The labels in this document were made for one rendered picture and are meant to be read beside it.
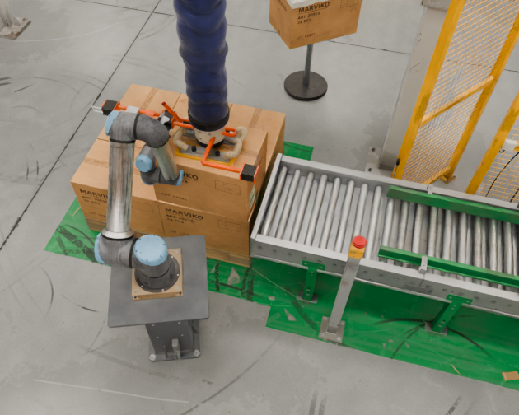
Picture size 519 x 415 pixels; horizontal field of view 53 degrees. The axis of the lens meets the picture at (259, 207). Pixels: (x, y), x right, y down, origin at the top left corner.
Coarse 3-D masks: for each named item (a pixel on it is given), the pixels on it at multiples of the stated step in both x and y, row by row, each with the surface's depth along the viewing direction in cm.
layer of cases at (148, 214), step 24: (144, 96) 386; (168, 96) 387; (240, 120) 373; (264, 120) 374; (96, 144) 357; (96, 168) 344; (96, 192) 339; (144, 192) 333; (264, 192) 360; (96, 216) 363; (144, 216) 347; (168, 216) 339; (192, 216) 332; (216, 216) 325; (216, 240) 348; (240, 240) 340
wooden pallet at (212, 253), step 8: (88, 224) 375; (96, 224) 372; (104, 224) 369; (136, 232) 377; (144, 232) 363; (208, 248) 357; (208, 256) 366; (216, 256) 366; (224, 256) 366; (232, 256) 358; (240, 256) 355; (248, 256) 353; (240, 264) 364; (248, 264) 361
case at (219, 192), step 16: (176, 128) 311; (224, 144) 304; (256, 144) 305; (176, 160) 296; (192, 160) 296; (240, 160) 297; (256, 160) 299; (192, 176) 300; (208, 176) 295; (224, 176) 291; (160, 192) 322; (176, 192) 317; (192, 192) 312; (208, 192) 307; (224, 192) 302; (240, 192) 298; (256, 192) 326; (208, 208) 320; (224, 208) 315; (240, 208) 310
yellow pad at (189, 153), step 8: (192, 144) 301; (176, 152) 297; (184, 152) 297; (192, 152) 297; (216, 152) 294; (224, 152) 297; (200, 160) 295; (208, 160) 294; (216, 160) 294; (224, 160) 294; (232, 160) 294
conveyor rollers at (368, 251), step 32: (288, 192) 335; (320, 192) 335; (352, 192) 336; (384, 224) 323; (416, 224) 322; (448, 224) 322; (480, 224) 322; (448, 256) 308; (480, 256) 308; (512, 256) 309; (512, 288) 296
